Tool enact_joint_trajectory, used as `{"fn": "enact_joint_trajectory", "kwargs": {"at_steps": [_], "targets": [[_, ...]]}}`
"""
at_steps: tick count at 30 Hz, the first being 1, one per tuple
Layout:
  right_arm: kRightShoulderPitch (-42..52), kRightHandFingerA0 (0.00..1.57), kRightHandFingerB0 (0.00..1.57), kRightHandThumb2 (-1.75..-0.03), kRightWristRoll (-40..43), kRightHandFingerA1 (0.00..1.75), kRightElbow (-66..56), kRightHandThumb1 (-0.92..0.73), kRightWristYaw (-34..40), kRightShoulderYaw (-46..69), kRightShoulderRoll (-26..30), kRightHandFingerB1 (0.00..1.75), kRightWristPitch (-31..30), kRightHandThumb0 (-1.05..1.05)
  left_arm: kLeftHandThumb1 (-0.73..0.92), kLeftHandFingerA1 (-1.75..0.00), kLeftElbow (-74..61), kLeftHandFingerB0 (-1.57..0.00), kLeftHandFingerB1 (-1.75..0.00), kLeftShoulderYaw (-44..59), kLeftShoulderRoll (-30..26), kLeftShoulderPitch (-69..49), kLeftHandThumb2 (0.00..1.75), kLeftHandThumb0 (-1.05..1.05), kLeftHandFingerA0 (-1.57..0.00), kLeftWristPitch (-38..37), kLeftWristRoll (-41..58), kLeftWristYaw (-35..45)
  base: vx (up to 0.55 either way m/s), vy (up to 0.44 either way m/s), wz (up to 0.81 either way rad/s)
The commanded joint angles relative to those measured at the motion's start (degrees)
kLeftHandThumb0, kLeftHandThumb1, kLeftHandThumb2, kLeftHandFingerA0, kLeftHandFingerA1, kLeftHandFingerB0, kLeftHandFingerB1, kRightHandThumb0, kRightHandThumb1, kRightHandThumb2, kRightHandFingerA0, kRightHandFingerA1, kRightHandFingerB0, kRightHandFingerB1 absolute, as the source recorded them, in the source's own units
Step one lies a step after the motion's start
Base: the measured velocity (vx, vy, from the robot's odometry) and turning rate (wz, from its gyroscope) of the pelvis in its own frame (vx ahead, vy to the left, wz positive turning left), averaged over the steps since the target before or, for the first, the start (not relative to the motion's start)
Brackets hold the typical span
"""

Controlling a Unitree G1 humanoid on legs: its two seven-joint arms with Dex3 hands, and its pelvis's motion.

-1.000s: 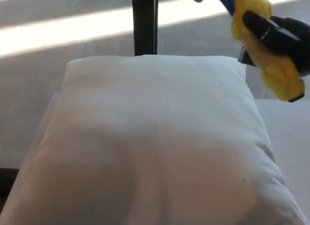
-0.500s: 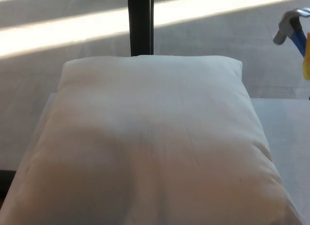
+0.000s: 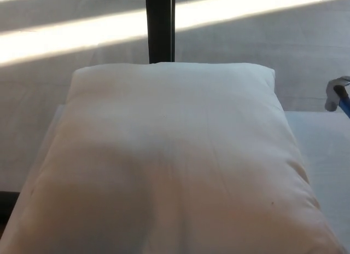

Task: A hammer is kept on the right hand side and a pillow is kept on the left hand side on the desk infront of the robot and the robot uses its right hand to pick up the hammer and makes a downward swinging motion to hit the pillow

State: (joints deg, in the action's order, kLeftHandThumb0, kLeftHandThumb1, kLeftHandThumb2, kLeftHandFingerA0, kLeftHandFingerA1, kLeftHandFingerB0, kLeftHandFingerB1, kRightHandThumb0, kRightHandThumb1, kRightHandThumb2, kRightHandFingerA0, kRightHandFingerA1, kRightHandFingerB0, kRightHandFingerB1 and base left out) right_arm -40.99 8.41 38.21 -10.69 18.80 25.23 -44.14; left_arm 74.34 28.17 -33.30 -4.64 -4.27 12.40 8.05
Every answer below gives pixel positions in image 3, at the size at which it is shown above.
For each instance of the white pillow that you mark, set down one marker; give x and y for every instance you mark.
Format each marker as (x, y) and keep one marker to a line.
(175, 158)

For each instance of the black vertical post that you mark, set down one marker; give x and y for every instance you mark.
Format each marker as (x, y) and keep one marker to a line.
(160, 26)

